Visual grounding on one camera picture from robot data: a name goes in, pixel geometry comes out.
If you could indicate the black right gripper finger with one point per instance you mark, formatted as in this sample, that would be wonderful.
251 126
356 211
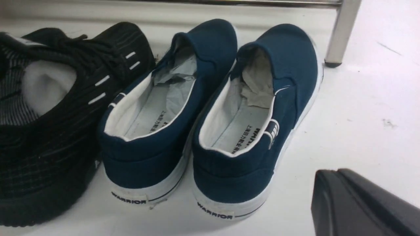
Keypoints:
345 203

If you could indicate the navy slip-on shoe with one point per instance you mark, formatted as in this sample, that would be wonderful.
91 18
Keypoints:
145 132
248 124

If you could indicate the right black knit sneaker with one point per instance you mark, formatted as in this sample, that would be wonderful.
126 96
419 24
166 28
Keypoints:
54 91

